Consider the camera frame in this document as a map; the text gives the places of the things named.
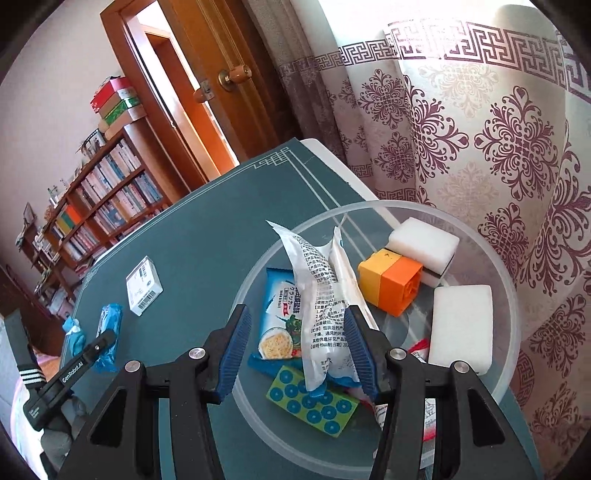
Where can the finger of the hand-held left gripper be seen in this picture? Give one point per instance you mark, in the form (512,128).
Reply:
(101,344)

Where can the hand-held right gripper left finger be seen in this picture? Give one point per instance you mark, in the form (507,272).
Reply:
(233,350)

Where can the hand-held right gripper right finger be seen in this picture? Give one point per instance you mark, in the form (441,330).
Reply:
(360,350)

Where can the blue tissue packet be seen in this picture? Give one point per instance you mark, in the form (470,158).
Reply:
(111,318)

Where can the blue cracker packet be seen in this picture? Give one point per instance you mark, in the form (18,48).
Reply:
(277,314)

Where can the white printed snack packet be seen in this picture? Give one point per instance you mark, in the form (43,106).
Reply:
(314,295)
(348,277)

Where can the green block with blue dots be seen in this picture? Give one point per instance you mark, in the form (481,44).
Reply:
(314,408)

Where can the yellow and orange toy block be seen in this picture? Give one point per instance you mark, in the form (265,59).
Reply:
(388,281)

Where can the clear plastic container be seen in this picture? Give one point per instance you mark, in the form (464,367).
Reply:
(461,415)

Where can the white sponge with black layer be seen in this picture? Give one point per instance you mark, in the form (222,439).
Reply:
(422,242)

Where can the person's left forearm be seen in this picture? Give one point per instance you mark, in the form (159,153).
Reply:
(25,360)

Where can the blue cloth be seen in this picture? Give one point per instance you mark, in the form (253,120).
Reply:
(74,334)

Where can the red and white packet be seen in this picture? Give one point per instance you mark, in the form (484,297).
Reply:
(418,348)

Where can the white medicine box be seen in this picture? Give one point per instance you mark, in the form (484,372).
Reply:
(144,284)

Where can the dark wooden cabinet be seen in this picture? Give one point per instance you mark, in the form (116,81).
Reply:
(23,300)

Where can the plain white sponge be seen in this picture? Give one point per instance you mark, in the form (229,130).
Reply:
(461,323)

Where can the stack of coloured boxes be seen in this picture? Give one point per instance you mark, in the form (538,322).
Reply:
(120,113)

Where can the white patterned curtain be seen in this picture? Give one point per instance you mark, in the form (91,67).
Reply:
(485,138)

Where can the red and white box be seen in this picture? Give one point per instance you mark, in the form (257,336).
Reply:
(111,90)

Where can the grey-brown curtain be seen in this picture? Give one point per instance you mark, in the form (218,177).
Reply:
(295,83)

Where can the wooden door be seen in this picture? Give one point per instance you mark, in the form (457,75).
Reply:
(221,41)

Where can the wooden door frame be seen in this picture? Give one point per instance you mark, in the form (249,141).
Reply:
(138,92)

